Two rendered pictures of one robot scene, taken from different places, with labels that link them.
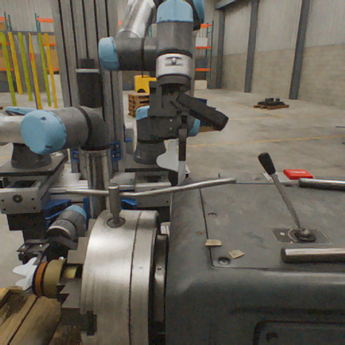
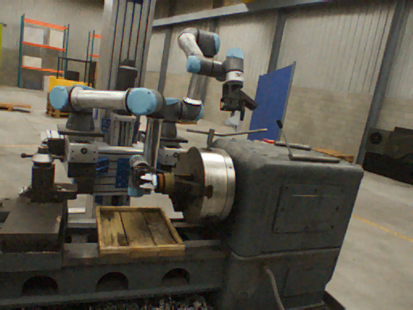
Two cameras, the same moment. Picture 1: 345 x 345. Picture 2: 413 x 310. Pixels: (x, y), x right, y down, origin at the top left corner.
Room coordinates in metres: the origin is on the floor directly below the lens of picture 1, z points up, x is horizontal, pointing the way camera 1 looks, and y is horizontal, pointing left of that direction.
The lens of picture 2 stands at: (-0.51, 0.62, 1.45)
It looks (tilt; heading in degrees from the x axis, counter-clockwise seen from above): 12 degrees down; 335
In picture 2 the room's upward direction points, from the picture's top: 10 degrees clockwise
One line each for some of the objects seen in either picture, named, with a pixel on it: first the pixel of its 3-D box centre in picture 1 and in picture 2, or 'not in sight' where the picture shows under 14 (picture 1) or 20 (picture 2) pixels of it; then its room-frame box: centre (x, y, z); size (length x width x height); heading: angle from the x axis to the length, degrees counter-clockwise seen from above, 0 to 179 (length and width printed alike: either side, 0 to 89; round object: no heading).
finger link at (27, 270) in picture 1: (25, 271); (148, 178); (0.57, 0.33, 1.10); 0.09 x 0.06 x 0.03; 178
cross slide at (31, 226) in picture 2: not in sight; (38, 211); (0.60, 0.72, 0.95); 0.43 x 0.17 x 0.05; 178
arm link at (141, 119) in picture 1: (151, 121); (169, 108); (1.25, 0.08, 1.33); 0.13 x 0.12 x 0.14; 86
